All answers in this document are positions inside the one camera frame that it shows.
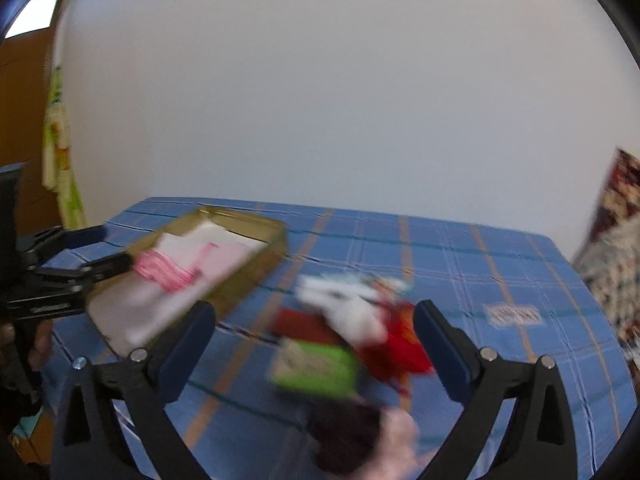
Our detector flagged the dark purple scrunchie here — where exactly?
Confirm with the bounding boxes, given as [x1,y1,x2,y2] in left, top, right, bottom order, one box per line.
[306,400,382,477]

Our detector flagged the pink knitted baby clothes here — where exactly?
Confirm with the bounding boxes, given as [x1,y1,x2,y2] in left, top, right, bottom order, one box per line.
[134,242,219,292]

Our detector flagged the light pink drawstring pouch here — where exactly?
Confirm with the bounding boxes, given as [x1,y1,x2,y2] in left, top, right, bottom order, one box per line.
[346,408,437,480]

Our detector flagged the blue plaid bed sheet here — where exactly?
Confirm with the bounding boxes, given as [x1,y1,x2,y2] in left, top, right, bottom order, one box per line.
[41,196,639,480]

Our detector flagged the green tissue pack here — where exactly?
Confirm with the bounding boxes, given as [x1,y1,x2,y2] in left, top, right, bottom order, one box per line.
[268,338,361,399]

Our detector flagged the cotton swab packet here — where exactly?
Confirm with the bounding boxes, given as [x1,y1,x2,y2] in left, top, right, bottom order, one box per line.
[320,273,411,295]

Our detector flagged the gold metal tin tray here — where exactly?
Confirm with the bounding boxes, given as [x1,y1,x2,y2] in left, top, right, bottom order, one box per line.
[87,206,288,358]

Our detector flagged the brown wooden door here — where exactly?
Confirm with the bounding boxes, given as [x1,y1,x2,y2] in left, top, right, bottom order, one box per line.
[1,0,64,236]

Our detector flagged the green yellow hanging cloth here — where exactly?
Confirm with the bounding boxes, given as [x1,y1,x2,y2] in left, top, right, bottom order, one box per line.
[42,65,87,230]

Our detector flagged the dark red wallet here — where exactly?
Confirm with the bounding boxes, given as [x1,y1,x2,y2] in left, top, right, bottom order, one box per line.
[268,309,343,344]

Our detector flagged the person's left hand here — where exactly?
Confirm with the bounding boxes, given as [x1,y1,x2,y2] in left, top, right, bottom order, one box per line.
[1,320,53,372]

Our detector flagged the patterned quilt pile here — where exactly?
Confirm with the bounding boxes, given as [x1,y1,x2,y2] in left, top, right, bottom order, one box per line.
[574,148,639,351]

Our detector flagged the white sock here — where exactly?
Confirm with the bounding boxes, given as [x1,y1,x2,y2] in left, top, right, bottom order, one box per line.
[294,275,387,348]

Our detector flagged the red gold embroidered pouch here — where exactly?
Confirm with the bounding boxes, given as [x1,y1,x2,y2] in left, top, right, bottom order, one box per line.
[356,287,434,394]

